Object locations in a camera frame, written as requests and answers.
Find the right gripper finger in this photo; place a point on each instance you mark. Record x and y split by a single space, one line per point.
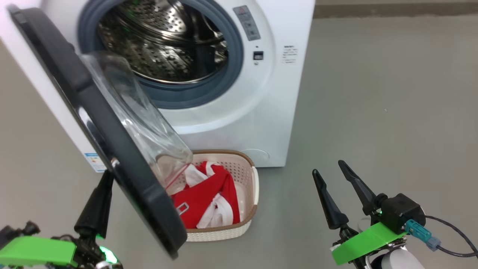
360 186
330 205

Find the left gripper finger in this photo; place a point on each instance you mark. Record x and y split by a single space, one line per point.
95 211

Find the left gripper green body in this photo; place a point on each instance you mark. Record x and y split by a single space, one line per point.
37 252

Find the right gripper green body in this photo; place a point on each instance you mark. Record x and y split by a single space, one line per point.
366 243

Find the black glass washing machine door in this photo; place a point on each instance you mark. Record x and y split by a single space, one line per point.
112 149

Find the red white garment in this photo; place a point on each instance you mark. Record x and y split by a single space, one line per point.
209 192
203 167

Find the cream perforated laundry basket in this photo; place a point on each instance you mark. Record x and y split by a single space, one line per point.
246 186

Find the white front-load washing machine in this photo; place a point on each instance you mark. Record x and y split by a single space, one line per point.
269 97

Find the grey rubber door gasket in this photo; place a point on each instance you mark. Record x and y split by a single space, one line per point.
224 78

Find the black door latch socket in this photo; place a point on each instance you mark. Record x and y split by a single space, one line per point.
258 55

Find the blue energy label sticker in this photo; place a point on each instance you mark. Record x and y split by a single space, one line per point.
95 163

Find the round filter cover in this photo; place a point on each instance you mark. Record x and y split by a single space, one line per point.
257 156

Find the small text sticker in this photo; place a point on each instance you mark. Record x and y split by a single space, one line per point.
289 54

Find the perforated steel washer drum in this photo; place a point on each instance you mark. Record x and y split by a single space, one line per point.
164 48

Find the grey warning sticker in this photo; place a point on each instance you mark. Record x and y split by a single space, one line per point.
247 22

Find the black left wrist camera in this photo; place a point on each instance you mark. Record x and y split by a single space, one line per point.
16 231

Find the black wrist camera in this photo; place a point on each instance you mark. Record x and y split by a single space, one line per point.
401 213
16 231

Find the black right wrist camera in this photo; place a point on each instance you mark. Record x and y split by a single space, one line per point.
401 213

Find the teal right camera connector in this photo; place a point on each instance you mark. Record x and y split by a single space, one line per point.
422 233

